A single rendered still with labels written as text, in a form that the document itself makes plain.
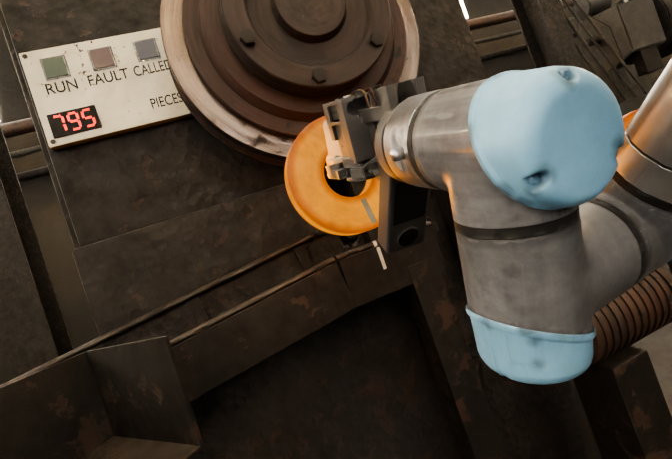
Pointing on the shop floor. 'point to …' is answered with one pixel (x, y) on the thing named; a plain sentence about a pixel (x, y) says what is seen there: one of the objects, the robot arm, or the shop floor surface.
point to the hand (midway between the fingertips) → (340, 160)
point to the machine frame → (260, 242)
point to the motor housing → (629, 374)
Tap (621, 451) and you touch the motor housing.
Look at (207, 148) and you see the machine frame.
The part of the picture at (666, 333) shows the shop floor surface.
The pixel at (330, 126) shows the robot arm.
